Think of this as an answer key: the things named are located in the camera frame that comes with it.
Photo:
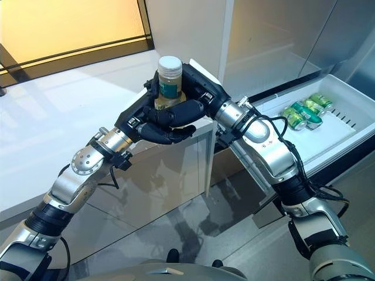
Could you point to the dark green drink can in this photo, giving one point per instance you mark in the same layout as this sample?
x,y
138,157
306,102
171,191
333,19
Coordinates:
x,y
310,115

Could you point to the steel fridge door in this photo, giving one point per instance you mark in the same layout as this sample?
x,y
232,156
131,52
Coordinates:
x,y
345,29
263,35

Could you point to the white tall cabinet panel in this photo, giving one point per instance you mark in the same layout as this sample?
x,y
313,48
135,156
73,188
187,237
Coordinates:
x,y
187,29

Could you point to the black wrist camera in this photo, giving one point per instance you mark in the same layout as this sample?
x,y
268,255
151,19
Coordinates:
x,y
225,140
122,161

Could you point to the black robot left foot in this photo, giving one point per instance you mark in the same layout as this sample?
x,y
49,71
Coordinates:
x,y
173,255

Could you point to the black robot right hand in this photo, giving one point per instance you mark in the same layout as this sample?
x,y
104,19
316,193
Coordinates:
x,y
205,87

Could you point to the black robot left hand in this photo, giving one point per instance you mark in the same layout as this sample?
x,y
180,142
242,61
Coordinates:
x,y
134,117

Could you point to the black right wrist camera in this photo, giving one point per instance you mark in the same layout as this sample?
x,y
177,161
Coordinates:
x,y
225,140

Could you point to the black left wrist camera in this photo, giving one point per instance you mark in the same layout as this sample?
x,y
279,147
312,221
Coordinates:
x,y
122,161

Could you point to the white counter cabinet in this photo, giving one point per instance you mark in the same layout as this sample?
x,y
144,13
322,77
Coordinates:
x,y
58,111

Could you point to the orange lit window black frame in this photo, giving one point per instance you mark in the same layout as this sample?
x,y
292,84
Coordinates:
x,y
73,26

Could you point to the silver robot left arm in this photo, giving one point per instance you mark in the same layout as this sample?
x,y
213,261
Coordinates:
x,y
85,164

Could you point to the brown flat panel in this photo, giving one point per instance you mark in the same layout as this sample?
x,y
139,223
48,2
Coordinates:
x,y
227,164

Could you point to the black robot foot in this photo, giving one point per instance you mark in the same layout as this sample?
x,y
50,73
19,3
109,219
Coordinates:
x,y
173,255
217,263

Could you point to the light green drink can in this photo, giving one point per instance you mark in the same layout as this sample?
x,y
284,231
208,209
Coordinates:
x,y
294,118
320,102

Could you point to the white fridge drawer bin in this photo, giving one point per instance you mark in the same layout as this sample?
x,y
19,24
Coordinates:
x,y
337,140

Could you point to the yellow tea bottle white cap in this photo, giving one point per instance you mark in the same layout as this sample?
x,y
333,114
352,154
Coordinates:
x,y
170,85

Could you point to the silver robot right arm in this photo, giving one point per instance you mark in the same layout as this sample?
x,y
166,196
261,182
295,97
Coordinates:
x,y
272,152

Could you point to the black robot right foot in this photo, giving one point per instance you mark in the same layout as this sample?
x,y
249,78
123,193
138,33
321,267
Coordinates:
x,y
217,263

